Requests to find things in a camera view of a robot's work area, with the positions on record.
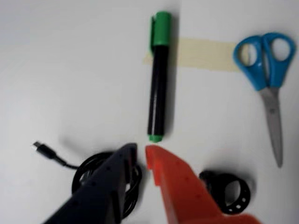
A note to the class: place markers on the green and black marker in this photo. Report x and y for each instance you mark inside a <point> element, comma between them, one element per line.
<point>160,93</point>

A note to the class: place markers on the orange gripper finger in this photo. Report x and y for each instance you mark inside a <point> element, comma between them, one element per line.
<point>184,193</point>

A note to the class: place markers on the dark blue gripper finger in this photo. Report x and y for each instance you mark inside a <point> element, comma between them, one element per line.
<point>98,198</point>

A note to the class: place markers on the beige masking tape strip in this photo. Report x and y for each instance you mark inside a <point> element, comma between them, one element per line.
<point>205,54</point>

